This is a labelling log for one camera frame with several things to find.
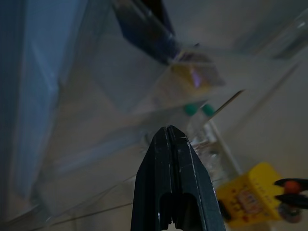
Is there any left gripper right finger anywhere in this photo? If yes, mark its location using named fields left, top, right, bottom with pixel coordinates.
left=169, top=127, right=226, bottom=231

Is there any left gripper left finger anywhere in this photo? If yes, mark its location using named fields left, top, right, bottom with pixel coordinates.
left=131, top=127, right=174, bottom=231

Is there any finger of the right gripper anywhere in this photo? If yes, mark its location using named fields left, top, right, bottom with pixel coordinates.
left=274, top=194, right=308, bottom=204
left=274, top=178, right=308, bottom=188

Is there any yellow red-print package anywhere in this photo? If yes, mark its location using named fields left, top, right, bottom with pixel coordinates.
left=216, top=162, right=286, bottom=222

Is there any green-capped clear bottle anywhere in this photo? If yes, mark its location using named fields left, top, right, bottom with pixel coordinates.
left=200, top=103, right=231, bottom=181
left=183, top=103, right=205, bottom=150

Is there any purple chocolate pack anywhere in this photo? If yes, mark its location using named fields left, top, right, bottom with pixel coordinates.
left=112, top=0, right=227, bottom=96

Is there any small orange-capped bottle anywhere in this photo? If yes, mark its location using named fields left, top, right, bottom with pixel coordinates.
left=282, top=180, right=301, bottom=195

